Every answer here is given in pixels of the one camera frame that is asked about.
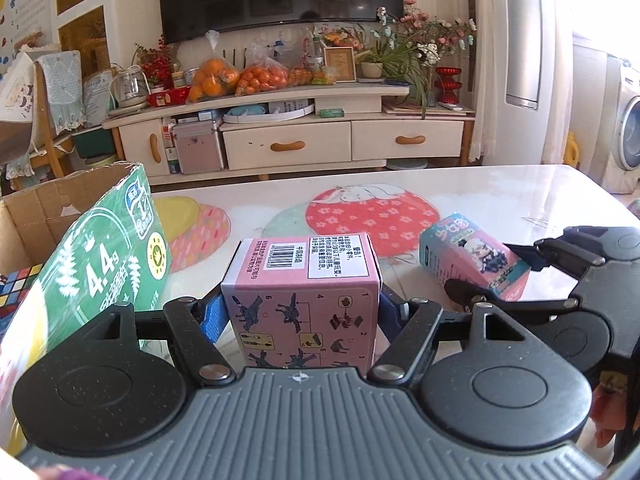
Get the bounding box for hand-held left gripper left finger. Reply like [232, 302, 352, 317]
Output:
[82, 286, 237, 388]

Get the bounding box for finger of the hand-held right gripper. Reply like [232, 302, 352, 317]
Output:
[443, 278, 577, 318]
[501, 226, 609, 277]

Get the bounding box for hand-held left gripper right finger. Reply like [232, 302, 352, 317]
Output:
[367, 286, 546, 386]

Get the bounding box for pink teal figure box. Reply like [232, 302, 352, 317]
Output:
[418, 211, 533, 303]

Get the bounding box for pink toy box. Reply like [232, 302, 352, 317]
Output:
[219, 232, 384, 369]

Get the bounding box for green printed cardboard box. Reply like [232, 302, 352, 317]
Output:
[0, 161, 174, 457]

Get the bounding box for person's right hand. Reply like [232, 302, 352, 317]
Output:
[591, 374, 629, 454]

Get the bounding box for yellow detergent bottle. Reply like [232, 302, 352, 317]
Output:
[564, 131, 582, 167]

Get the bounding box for white washing machine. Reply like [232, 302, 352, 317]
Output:
[599, 56, 640, 197]

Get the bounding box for round grey scale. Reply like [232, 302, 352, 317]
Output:
[384, 156, 429, 172]

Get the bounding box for silver metal case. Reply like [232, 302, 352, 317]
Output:
[171, 120, 226, 176]

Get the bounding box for white television cabinet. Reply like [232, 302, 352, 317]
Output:
[101, 79, 477, 182]

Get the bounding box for colourful puzzle cube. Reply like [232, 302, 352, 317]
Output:
[0, 263, 47, 322]

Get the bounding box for white standing air conditioner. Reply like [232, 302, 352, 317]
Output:
[479, 0, 547, 167]

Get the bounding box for white curtain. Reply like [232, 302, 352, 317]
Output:
[471, 0, 497, 164]

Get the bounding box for round white tray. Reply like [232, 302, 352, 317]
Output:
[221, 99, 317, 124]

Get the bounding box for green storage box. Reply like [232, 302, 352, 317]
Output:
[71, 126, 119, 159]

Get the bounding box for red flat box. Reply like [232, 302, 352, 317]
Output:
[146, 86, 193, 108]

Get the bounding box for bag of large oranges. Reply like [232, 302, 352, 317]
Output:
[186, 29, 242, 104]

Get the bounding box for bag of small tangerines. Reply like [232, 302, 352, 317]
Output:
[234, 41, 291, 98]

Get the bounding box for glass kettle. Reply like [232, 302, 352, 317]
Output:
[110, 65, 152, 110]

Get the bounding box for green potted plant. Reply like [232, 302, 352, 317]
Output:
[356, 24, 432, 122]

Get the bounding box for framed picture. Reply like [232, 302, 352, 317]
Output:
[322, 45, 358, 84]

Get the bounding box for vase of artificial flowers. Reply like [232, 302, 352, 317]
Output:
[374, 0, 479, 97]

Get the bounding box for red berry branches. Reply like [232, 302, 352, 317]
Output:
[133, 34, 177, 87]

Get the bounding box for wooden chair with lace cover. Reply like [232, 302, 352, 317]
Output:
[0, 49, 87, 182]

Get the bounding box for orange flower bouquet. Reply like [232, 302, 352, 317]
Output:
[319, 24, 364, 52]

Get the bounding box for white printed tote bag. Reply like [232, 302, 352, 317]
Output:
[0, 49, 37, 127]

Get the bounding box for wall poster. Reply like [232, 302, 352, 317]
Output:
[0, 0, 54, 69]

